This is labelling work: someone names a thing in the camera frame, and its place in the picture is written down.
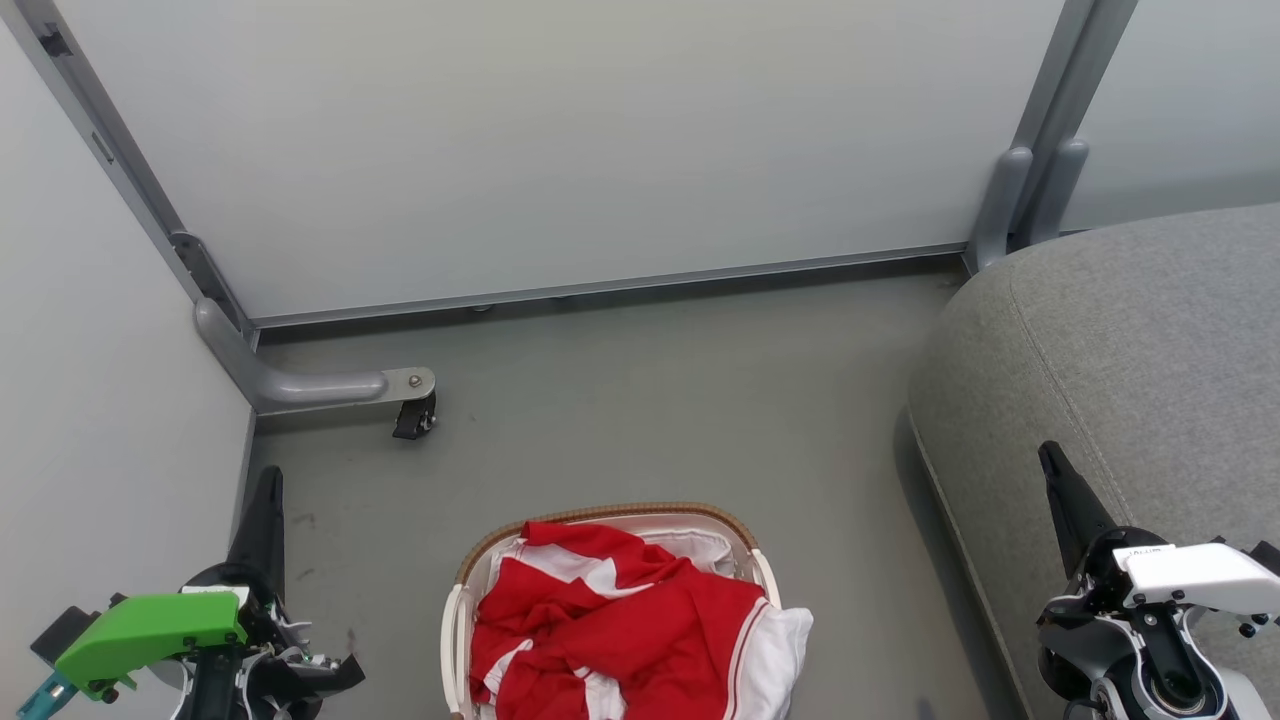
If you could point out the grey partition post with foot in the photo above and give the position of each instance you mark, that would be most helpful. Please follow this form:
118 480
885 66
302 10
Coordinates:
300 387

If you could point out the white wicker-rimmed laundry basket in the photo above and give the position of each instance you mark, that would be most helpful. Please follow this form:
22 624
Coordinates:
452 650

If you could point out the grey double partition post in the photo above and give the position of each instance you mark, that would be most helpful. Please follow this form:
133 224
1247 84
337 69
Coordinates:
1050 110

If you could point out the red shorts with white lining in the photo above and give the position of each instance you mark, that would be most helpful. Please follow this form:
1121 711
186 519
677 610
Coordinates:
700 640

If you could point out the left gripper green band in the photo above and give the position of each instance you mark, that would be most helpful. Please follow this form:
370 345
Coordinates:
150 625

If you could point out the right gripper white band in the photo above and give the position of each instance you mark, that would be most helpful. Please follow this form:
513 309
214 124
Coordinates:
1200 580

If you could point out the grey fabric sofa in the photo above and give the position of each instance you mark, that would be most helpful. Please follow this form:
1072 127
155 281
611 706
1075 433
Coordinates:
1150 350

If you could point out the grey partition bottom rail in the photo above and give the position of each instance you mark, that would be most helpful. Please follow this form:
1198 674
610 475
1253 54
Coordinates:
600 288

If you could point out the white basket liner cloth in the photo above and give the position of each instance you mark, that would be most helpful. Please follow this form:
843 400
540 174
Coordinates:
700 545

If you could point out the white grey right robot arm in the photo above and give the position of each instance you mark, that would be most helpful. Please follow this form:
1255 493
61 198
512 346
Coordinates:
1150 660

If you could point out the black caster wheel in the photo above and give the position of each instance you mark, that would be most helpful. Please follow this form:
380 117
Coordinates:
415 418

